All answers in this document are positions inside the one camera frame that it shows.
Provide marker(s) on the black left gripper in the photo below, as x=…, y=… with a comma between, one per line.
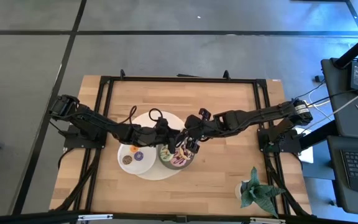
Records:
x=166, y=133

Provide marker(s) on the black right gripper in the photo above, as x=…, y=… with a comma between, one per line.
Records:
x=196, y=127

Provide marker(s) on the green frosted donut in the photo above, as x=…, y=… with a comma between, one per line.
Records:
x=165, y=154

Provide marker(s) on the pink frosted donut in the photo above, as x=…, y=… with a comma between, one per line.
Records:
x=179, y=160

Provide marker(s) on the small purple donut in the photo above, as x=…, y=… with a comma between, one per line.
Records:
x=138, y=155

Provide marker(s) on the small brown sprinkled donut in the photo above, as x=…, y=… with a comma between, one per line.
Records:
x=127, y=160

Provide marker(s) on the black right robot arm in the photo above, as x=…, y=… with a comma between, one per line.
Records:
x=259, y=115

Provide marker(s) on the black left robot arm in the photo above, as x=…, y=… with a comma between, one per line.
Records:
x=104, y=124

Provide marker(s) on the grey round plate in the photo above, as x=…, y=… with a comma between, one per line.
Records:
x=169, y=165

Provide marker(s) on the small orange donut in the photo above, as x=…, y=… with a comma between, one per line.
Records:
x=134, y=149

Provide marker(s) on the white round plate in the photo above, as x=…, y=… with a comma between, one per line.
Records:
x=141, y=166

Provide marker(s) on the round beige placemat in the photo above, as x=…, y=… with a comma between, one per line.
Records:
x=154, y=174

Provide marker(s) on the white plant pot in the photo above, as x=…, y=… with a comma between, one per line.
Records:
x=238, y=190

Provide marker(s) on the black horizontal bar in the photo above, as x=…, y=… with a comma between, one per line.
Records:
x=179, y=218

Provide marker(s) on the green leafy plant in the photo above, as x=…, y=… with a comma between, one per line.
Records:
x=259, y=194

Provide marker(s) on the white paper sheet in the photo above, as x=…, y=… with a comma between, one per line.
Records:
x=307, y=155

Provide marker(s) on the small black floor box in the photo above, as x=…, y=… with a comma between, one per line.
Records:
x=319, y=78

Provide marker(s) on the black side desk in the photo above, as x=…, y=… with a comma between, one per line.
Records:
x=337, y=81

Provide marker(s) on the black diagonal pole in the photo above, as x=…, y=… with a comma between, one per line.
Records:
x=356, y=49

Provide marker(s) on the black aluminium table frame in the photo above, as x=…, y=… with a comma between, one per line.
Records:
x=182, y=79

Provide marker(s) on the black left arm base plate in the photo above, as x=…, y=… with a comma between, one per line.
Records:
x=82, y=143

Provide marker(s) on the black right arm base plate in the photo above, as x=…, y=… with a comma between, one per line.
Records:
x=291, y=143

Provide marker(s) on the silver metal bracket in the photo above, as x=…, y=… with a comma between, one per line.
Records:
x=267, y=221
x=95, y=217

